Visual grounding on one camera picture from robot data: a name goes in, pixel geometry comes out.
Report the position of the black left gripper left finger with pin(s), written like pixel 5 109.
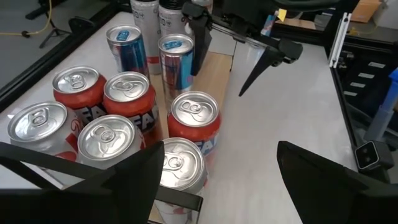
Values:
pixel 77 205

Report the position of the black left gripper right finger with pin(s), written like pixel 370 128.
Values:
pixel 342 199

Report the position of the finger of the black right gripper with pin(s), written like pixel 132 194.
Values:
pixel 202 40
pixel 273 54

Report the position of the blue silver Red Bull can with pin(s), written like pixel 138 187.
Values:
pixel 175 62
pixel 127 46

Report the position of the red Fanta can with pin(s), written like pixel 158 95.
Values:
pixel 126 87
pixel 76 79
pixel 194 109

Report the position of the silver Diet Coke can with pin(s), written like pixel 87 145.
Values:
pixel 183 161
pixel 37 119
pixel 105 137

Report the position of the wooden board tray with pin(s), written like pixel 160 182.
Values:
pixel 214 74

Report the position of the yellow tag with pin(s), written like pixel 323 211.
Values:
pixel 282 15

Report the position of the silver aluminium bar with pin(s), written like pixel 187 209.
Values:
pixel 339 40

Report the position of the brown cardboard box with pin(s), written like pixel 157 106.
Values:
pixel 367 11

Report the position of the black tripod stand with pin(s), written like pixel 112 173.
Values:
pixel 53 29

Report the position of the small black camera box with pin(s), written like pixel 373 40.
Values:
pixel 370 155

